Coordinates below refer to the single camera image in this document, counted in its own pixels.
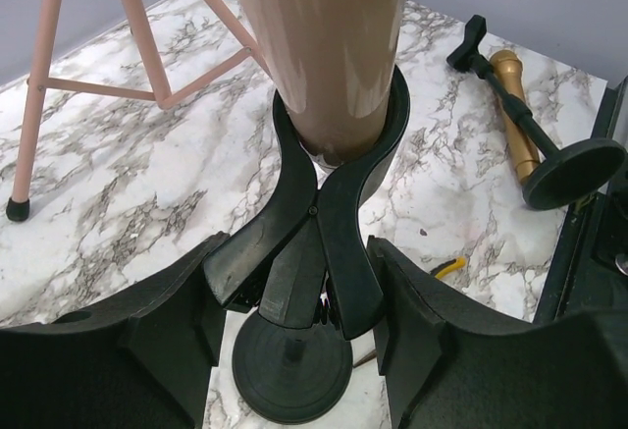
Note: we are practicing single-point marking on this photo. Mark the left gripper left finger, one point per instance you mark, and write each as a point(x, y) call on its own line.
point(140, 358)

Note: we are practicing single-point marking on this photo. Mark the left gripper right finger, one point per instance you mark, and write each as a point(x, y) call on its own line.
point(451, 362)

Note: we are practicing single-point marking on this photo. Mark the pink toy microphone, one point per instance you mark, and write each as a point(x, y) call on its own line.
point(332, 63)

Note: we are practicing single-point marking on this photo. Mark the black mic stand front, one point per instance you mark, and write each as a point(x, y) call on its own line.
point(564, 175)

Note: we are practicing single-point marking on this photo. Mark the gold toy microphone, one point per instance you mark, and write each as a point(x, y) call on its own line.
point(524, 155)

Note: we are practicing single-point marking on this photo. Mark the yellow handled pliers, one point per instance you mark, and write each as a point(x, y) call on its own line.
point(439, 273)

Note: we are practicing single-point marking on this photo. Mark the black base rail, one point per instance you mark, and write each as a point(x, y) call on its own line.
point(583, 273)

